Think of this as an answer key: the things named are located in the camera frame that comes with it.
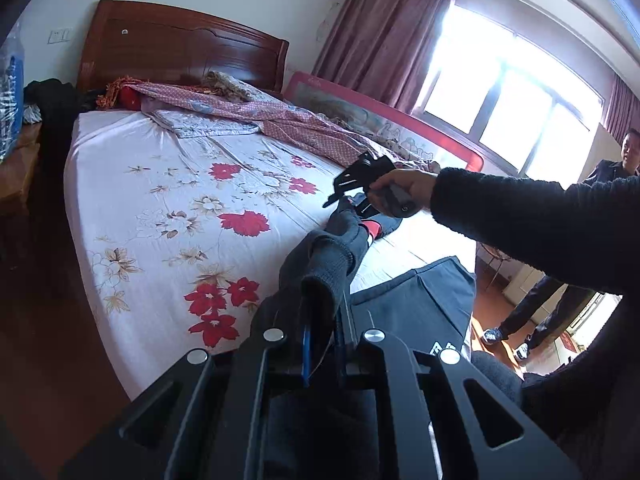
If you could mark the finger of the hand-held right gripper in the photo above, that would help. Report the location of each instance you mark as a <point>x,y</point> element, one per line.
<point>362,172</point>
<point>345,201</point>

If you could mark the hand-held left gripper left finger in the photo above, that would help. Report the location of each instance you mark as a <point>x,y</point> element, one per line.
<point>235,390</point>

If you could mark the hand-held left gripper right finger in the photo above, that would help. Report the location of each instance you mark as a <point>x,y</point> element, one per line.
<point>430,410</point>

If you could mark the black pants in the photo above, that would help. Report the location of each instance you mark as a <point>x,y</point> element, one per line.
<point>325,255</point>

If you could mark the person's right forearm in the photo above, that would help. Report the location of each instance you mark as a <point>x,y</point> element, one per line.
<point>540,230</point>

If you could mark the person's right hand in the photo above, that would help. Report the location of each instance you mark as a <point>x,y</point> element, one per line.
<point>415,185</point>

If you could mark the pink patterned quilt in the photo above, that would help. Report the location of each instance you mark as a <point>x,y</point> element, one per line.
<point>310,127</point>

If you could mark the dark blue printed cloth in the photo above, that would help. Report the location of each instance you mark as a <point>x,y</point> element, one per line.
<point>420,300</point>

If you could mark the mauve curtain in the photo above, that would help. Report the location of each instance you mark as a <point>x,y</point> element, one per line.
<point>622,105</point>
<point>385,35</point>

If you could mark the person's black fleece clothing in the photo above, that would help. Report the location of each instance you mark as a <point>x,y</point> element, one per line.
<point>575,400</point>

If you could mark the window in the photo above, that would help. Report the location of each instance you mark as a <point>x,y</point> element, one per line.
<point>500,90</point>

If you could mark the beige floral pillow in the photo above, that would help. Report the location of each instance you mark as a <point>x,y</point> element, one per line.
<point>235,85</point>

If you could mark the folded pale floral cloth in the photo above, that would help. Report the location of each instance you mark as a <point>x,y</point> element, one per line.
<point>200,122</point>

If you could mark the bed with floral sheet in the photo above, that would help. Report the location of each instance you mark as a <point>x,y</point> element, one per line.
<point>165,210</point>

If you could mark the wooden headboard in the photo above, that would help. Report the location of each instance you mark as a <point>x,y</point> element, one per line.
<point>170,50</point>

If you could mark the red tasselled pillow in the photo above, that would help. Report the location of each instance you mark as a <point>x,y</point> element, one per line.
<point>125,95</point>

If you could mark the wooden chair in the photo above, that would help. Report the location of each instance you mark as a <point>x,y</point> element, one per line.
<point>22,170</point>

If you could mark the black clothes pile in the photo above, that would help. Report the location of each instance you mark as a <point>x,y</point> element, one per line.
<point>52,100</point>

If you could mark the plastic bag of clothes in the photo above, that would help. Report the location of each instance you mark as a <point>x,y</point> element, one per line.
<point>11,105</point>

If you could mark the pink bed guard rail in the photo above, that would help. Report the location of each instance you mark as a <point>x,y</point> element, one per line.
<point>380,110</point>

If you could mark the white wall switch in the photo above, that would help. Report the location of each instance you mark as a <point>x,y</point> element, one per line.
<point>59,35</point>

